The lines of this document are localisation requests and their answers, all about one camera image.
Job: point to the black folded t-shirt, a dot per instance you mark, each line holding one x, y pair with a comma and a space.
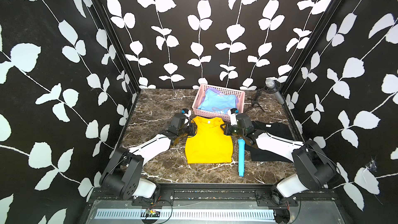
272, 142

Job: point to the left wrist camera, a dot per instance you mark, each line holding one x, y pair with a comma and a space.
186, 112

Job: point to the pink plastic basket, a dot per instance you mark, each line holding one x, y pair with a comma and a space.
201, 93

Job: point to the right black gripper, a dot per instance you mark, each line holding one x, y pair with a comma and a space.
227, 130

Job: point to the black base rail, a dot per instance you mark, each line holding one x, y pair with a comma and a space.
260, 194

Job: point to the yellow t-shirt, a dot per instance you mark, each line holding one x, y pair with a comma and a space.
209, 145

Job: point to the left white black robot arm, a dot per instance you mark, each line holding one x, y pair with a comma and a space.
122, 176

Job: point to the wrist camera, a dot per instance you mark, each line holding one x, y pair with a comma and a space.
233, 112
186, 112

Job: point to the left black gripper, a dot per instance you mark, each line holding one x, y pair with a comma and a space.
192, 126

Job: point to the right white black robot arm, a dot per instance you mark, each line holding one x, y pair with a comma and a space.
313, 168

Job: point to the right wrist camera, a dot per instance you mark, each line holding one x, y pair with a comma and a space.
233, 112

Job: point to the white perforated strip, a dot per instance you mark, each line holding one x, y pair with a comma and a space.
246, 215

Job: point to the light blue t-shirt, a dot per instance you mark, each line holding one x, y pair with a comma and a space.
217, 102

